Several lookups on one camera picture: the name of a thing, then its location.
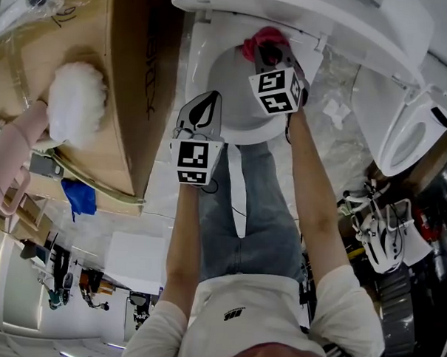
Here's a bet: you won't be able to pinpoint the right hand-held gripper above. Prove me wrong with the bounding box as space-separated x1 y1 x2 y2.
246 44 312 118

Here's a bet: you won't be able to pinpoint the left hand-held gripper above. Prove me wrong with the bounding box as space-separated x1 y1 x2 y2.
167 89 228 188

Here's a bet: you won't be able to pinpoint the pink wiping cloth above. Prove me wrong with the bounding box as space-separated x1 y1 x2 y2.
240 25 292 66

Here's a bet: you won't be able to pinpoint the white toilet bowl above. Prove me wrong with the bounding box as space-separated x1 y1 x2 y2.
205 43 295 135
182 7 327 149

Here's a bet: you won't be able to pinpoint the person's left forearm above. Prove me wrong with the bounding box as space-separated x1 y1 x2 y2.
163 182 205 314

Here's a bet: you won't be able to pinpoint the person's right forearm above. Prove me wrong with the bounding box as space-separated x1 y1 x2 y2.
279 109 355 288

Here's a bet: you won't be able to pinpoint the white toilet lid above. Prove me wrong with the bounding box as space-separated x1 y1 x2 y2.
169 0 338 36

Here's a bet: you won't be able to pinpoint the white smart toilet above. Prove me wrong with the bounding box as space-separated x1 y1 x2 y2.
319 0 447 181

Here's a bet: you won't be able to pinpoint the large cardboard box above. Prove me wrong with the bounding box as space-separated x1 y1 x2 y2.
0 0 186 220

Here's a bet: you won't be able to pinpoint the white paper scrap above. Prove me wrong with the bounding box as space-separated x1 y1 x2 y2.
320 97 352 132

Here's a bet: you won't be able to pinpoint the person's blue jeans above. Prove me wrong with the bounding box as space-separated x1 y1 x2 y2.
193 139 312 288

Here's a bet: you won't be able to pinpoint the white fluffy duster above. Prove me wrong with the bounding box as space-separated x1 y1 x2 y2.
44 60 110 152

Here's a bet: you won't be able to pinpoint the blue cloth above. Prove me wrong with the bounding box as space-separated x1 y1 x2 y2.
58 177 99 225

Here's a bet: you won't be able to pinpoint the gray socket box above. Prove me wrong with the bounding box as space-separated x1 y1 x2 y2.
28 152 66 182

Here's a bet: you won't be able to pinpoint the person's white shirt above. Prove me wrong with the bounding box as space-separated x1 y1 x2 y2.
119 256 389 357

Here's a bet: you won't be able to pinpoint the brown wooden pallet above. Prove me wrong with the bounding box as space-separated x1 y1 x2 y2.
366 124 447 196

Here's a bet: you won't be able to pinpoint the small cardboard boxes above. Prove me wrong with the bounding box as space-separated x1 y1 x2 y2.
0 186 56 247

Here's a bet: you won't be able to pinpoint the white spare gripper device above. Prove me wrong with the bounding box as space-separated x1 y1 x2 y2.
341 179 437 276

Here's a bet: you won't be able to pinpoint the plastic bag of white parts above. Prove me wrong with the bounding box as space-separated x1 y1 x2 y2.
0 0 66 27

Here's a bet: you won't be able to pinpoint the red object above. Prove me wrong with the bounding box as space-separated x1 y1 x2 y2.
412 206 444 243

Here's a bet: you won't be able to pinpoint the white cabinet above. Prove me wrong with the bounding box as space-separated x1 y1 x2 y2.
0 230 48 332

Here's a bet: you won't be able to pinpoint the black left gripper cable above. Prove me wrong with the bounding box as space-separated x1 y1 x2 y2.
199 177 220 195

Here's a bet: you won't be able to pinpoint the pale green strap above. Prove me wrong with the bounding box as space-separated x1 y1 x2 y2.
41 147 149 208

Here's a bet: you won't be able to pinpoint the gray flexible duct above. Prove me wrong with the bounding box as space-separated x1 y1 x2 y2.
376 269 419 357

